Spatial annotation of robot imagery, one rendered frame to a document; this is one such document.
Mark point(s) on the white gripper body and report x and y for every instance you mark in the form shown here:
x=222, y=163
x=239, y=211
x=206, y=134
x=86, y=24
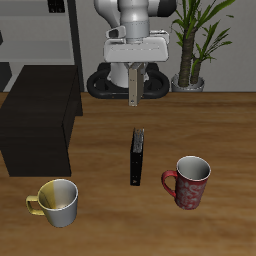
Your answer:
x=133, y=51

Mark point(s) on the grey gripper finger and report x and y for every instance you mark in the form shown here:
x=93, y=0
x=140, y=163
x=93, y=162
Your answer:
x=130, y=65
x=142, y=68

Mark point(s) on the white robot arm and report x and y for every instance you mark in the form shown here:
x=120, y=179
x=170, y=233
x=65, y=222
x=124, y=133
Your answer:
x=133, y=20

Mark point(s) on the black book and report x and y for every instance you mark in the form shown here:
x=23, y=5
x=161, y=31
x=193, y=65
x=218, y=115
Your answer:
x=137, y=160

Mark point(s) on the red patterned mug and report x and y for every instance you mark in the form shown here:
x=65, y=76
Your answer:
x=190, y=195

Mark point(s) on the yellow and white mug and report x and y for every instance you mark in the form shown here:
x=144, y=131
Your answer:
x=63, y=213

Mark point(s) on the green pot plant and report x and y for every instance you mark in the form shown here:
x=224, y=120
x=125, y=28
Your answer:
x=186, y=56

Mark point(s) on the dark brown desk caddy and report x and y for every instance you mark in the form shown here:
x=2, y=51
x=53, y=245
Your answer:
x=36, y=126

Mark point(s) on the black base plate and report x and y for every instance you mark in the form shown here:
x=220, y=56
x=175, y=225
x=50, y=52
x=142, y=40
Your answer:
x=96, y=87

